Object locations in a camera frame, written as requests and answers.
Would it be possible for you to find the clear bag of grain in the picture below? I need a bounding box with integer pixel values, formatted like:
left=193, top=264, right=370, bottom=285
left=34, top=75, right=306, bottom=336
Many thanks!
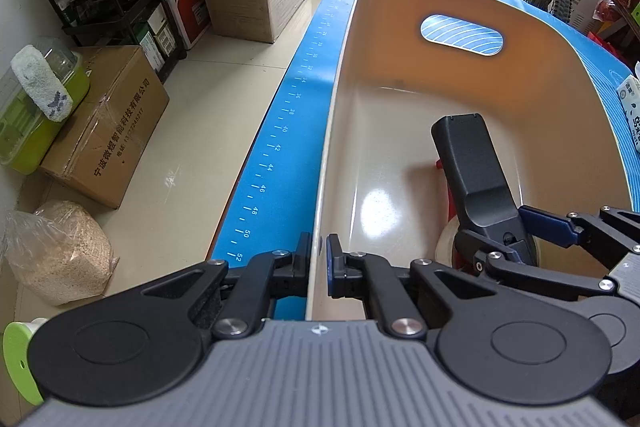
left=2, top=200, right=118, bottom=306

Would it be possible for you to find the black remote control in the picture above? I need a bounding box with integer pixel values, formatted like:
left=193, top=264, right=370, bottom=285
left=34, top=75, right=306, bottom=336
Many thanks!
left=431, top=114, right=538, bottom=265

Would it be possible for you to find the brown cardboard box on floor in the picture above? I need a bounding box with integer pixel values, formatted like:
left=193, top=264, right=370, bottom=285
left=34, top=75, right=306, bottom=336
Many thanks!
left=40, top=46, right=169, bottom=209

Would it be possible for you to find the white tissue pack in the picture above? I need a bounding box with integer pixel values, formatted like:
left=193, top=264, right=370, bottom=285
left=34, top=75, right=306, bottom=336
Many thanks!
left=616, top=75, right=640, bottom=152

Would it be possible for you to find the red object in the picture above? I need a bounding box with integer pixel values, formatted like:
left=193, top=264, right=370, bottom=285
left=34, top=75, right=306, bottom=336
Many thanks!
left=433, top=157, right=458, bottom=223

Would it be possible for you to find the green plastic container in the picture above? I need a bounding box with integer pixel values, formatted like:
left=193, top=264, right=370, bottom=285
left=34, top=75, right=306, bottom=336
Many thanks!
left=1, top=37, right=90, bottom=174

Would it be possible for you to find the white rolled towel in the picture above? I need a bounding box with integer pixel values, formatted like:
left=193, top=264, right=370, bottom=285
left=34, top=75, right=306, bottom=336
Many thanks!
left=11, top=44, right=73, bottom=122

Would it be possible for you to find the green round lid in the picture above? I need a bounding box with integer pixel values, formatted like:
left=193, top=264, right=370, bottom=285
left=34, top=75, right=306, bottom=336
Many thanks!
left=2, top=317, right=47, bottom=405

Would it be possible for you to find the white tape roll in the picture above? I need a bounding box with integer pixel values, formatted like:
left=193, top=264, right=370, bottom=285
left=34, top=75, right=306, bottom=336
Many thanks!
left=434, top=217, right=459, bottom=268

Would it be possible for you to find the blue silicone measuring mat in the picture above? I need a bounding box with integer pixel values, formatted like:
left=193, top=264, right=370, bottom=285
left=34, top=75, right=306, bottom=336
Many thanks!
left=207, top=0, right=640, bottom=323

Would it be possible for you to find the beige plastic storage bin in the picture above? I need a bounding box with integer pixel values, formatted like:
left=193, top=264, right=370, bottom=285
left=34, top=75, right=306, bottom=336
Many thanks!
left=306, top=0, right=639, bottom=320

